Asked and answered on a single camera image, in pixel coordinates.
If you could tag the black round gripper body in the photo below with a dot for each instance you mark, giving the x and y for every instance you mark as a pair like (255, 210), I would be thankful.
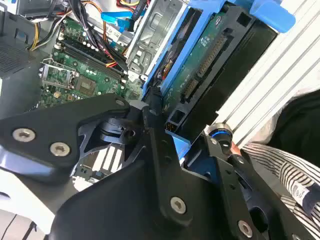
(120, 200)

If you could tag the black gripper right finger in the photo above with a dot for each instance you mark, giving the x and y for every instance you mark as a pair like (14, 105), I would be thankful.
(233, 190)

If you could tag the person's hand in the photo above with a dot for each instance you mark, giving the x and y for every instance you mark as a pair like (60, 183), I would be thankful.
(235, 148)

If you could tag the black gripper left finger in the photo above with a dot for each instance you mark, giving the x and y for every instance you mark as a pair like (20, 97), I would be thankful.
(62, 117)

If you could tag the hard disk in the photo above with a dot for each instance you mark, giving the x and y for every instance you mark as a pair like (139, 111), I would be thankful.
(200, 70)

